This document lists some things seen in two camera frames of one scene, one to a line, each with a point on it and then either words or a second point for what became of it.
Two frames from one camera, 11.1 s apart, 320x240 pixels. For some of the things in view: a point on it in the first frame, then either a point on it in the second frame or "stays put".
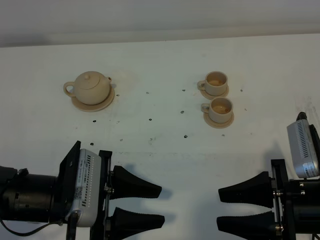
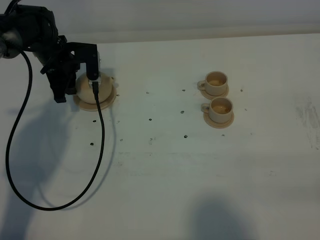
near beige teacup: (220, 109) stays put
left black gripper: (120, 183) to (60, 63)
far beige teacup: (216, 83) stays put
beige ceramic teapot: (90, 87) stays put
